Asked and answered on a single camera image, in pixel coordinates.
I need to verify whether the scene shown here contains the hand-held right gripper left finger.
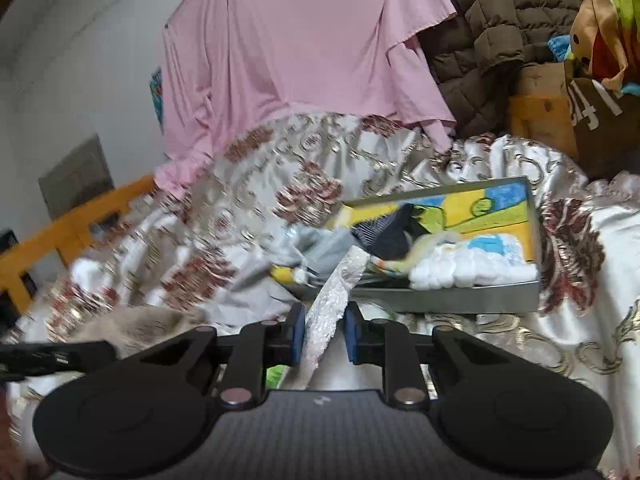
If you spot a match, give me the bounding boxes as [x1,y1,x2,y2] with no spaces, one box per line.
[137,302,307,409]

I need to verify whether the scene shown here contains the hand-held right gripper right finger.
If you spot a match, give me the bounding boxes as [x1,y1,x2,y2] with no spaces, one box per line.
[344,302,503,409]

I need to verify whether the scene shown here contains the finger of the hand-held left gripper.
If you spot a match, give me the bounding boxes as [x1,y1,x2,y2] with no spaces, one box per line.
[60,341,117,376]

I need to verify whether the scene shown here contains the white crinkled strip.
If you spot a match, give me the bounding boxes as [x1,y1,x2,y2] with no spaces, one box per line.
[300,246,371,391]

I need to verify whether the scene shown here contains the navy striped sock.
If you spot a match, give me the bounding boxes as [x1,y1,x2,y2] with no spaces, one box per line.
[350,210,432,262]

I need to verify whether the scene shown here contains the grey metal box cartoon lining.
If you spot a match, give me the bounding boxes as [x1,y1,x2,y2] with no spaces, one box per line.
[285,176,544,315]

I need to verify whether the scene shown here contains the yellow cuffed striped sock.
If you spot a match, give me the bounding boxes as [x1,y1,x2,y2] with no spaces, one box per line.
[379,234,540,292]

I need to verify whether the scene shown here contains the tan sock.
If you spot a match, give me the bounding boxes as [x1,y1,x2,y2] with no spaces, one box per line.
[75,305,206,359]

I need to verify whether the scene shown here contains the grey cloth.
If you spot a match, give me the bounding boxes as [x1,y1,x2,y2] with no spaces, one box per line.
[272,225,362,287]

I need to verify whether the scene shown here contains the floral satin blanket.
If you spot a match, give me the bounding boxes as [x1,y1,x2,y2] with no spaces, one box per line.
[0,112,640,480]

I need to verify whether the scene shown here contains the pink cloth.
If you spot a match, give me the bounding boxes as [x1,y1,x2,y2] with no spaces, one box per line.
[152,0,458,202]

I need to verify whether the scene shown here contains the brown bag white letters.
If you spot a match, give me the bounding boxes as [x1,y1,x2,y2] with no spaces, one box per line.
[565,60,640,182]

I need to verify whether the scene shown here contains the brown quilted jacket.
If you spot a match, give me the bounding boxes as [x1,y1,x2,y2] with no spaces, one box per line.
[425,0,596,139]

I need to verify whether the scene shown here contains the colourful orange blue cloth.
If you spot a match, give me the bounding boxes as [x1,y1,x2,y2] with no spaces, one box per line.
[547,0,640,92]

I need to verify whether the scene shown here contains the yellow wooden bed frame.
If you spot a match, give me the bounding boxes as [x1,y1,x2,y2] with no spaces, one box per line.
[0,175,157,314]

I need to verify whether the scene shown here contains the grey wall panel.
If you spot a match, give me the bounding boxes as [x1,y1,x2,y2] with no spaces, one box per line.
[39,134,115,221]

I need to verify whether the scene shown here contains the teal patterned wall picture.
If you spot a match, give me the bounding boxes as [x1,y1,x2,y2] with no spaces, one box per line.
[149,67,166,134]

